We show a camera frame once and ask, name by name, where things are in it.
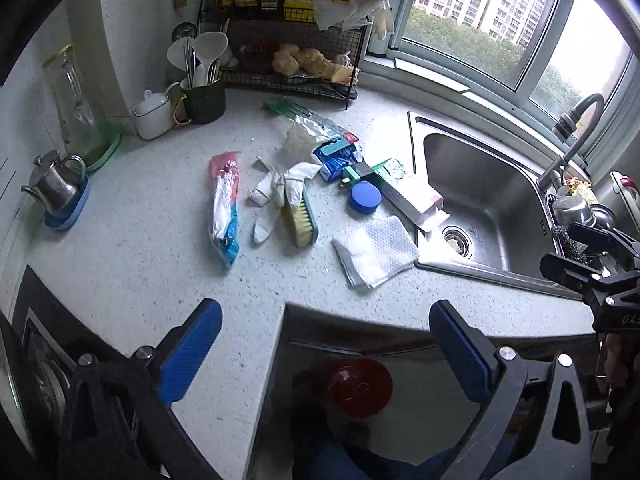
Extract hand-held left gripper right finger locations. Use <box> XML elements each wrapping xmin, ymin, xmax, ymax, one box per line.
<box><xmin>429</xmin><ymin>300</ymin><xmax>596</xmax><ymax>480</ymax></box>

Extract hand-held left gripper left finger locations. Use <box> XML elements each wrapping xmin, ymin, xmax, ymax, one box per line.
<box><xmin>57</xmin><ymin>298</ymin><xmax>223</xmax><ymax>480</ymax></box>

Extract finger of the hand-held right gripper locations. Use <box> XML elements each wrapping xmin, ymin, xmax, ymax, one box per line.
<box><xmin>567</xmin><ymin>221</ymin><xmax>640</xmax><ymax>262</ymax></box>
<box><xmin>540</xmin><ymin>254</ymin><xmax>610</xmax><ymax>294</ymax></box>

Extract red plastic basin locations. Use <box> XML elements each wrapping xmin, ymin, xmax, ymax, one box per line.
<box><xmin>325</xmin><ymin>357</ymin><xmax>393</xmax><ymax>420</ymax></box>

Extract white paper towel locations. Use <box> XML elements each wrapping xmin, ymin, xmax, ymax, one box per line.
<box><xmin>331</xmin><ymin>215</ymin><xmax>421</xmax><ymax>290</ymax></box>

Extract round blue lid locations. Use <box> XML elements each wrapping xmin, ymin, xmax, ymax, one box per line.
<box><xmin>348</xmin><ymin>180</ymin><xmax>383</xmax><ymax>216</ymax></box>

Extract blue tissue packet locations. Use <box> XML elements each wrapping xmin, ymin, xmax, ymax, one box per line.
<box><xmin>312</xmin><ymin>137</ymin><xmax>365</xmax><ymax>183</ymax></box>

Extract steel wool scourer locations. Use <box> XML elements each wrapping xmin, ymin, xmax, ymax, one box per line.
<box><xmin>550</xmin><ymin>225</ymin><xmax>591</xmax><ymax>266</ymax></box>

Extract small steel pot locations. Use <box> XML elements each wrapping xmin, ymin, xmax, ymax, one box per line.
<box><xmin>552</xmin><ymin>195</ymin><xmax>616</xmax><ymax>231</ymax></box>

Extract yellow cloth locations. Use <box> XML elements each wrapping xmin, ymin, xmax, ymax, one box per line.
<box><xmin>565</xmin><ymin>177</ymin><xmax>598</xmax><ymax>206</ymax></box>

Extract white and red container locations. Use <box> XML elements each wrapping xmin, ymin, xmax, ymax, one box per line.
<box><xmin>610</xmin><ymin>170</ymin><xmax>640</xmax><ymax>233</ymax></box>

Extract stainless steel sink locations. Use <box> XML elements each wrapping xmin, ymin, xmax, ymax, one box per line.
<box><xmin>407</xmin><ymin>110</ymin><xmax>601</xmax><ymax>301</ymax></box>

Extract steel faucet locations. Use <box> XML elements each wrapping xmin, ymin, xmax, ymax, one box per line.
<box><xmin>537</xmin><ymin>92</ymin><xmax>606</xmax><ymax>193</ymax></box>

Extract red and blue plastic wrapper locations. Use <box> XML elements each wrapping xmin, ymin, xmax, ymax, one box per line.
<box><xmin>207</xmin><ymin>151</ymin><xmax>243</xmax><ymax>268</ymax></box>

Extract black stove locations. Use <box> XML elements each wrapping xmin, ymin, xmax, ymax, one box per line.
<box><xmin>0</xmin><ymin>265</ymin><xmax>101</xmax><ymax>411</ymax></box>

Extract teal scrub brush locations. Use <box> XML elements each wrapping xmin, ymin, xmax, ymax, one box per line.
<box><xmin>281</xmin><ymin>180</ymin><xmax>321</xmax><ymax>248</ymax></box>

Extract green and white carton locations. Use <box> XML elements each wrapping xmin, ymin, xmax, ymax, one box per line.
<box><xmin>372</xmin><ymin>157</ymin><xmax>451</xmax><ymax>233</ymax></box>

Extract blue saucer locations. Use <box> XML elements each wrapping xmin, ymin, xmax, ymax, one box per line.
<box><xmin>44</xmin><ymin>174</ymin><xmax>91</xmax><ymax>232</ymax></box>

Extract white rubber glove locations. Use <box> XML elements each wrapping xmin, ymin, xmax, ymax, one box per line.
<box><xmin>247</xmin><ymin>122</ymin><xmax>323</xmax><ymax>246</ymax></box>

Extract steel teapot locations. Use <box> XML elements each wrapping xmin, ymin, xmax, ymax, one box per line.
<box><xmin>21</xmin><ymin>150</ymin><xmax>87</xmax><ymax>216</ymax></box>

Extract green plastic tray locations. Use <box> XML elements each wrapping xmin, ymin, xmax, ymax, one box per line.
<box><xmin>82</xmin><ymin>125</ymin><xmax>123</xmax><ymax>171</ymax></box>

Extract white ceramic lidded jar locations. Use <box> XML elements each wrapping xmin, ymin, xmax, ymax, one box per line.
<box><xmin>132</xmin><ymin>89</ymin><xmax>176</xmax><ymax>140</ymax></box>

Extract dark green utensil mug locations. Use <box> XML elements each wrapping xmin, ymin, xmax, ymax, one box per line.
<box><xmin>172</xmin><ymin>76</ymin><xmax>227</xmax><ymax>126</ymax></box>

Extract green striped clear wrapper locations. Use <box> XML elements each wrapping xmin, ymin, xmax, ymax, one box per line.
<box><xmin>262</xmin><ymin>97</ymin><xmax>361</xmax><ymax>143</ymax></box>

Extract tall glass pitcher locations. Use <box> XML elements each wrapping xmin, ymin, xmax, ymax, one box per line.
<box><xmin>42</xmin><ymin>44</ymin><xmax>113</xmax><ymax>163</ymax></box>

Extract window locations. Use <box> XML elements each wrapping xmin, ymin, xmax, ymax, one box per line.
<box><xmin>362</xmin><ymin>0</ymin><xmax>640</xmax><ymax>156</ymax></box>

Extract white plastic ladle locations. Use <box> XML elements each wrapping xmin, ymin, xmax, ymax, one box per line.
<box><xmin>166</xmin><ymin>37</ymin><xmax>196</xmax><ymax>86</ymax></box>

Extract white plastic spatula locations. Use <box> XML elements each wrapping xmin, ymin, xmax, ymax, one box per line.
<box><xmin>192</xmin><ymin>31</ymin><xmax>230</xmax><ymax>86</ymax></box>

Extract ginger root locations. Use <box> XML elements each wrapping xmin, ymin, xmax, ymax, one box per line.
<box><xmin>272</xmin><ymin>42</ymin><xmax>353</xmax><ymax>83</ymax></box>

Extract black wire rack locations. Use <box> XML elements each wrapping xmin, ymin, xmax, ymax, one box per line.
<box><xmin>197</xmin><ymin>0</ymin><xmax>373</xmax><ymax>111</ymax></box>

